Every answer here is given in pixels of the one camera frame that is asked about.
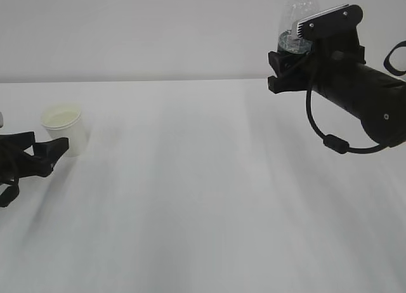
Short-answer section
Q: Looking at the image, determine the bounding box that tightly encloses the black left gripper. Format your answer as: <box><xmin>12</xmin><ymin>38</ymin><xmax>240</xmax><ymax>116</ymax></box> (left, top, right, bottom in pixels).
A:
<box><xmin>1</xmin><ymin>131</ymin><xmax>69</xmax><ymax>185</ymax></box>

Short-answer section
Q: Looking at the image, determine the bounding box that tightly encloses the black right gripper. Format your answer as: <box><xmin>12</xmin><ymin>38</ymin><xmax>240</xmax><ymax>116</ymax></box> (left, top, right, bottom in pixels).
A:
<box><xmin>268</xmin><ymin>29</ymin><xmax>366</xmax><ymax>93</ymax></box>

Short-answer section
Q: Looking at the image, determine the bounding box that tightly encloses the white paper cup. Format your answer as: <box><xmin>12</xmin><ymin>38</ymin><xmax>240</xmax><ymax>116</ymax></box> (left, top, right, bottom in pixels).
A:
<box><xmin>41</xmin><ymin>103</ymin><xmax>89</xmax><ymax>157</ymax></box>

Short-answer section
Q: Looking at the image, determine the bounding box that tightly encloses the clear plastic water bottle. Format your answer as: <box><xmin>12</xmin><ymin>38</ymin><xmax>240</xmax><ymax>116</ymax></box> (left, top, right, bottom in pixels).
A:
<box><xmin>277</xmin><ymin>0</ymin><xmax>320</xmax><ymax>55</ymax></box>

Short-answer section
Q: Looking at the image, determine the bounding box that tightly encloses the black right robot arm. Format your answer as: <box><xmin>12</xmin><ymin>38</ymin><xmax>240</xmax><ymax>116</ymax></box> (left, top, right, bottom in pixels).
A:
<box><xmin>268</xmin><ymin>30</ymin><xmax>405</xmax><ymax>150</ymax></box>

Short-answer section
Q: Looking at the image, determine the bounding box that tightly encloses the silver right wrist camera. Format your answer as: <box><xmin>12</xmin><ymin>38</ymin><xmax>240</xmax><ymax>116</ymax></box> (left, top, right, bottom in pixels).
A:
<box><xmin>292</xmin><ymin>4</ymin><xmax>363</xmax><ymax>41</ymax></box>

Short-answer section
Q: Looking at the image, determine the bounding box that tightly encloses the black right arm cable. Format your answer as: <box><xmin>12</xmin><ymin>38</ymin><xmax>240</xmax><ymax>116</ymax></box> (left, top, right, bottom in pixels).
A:
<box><xmin>305</xmin><ymin>41</ymin><xmax>406</xmax><ymax>155</ymax></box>

